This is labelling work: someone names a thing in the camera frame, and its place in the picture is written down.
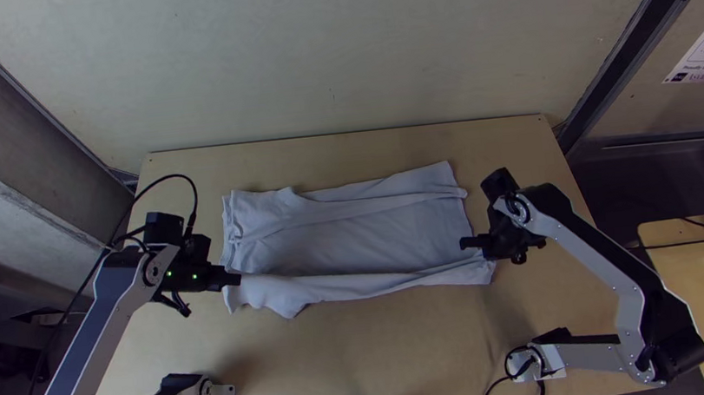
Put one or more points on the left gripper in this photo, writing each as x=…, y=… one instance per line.
x=215, y=278

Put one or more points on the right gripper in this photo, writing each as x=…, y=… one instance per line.
x=502, y=242

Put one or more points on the light grey t-shirt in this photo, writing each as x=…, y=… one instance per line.
x=356, y=236

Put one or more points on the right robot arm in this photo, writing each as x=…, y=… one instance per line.
x=601, y=263

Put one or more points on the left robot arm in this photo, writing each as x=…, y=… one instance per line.
x=117, y=294

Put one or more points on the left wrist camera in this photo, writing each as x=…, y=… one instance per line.
x=198, y=248

